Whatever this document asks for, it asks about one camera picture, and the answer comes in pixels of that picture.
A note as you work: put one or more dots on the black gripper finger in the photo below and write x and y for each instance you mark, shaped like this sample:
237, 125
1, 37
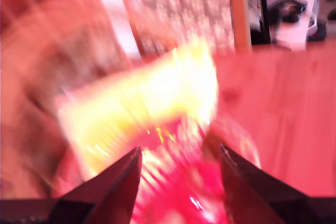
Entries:
110, 195
257, 197

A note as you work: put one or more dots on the pink yellow Maltesers bag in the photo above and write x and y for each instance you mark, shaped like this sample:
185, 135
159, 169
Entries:
157, 90

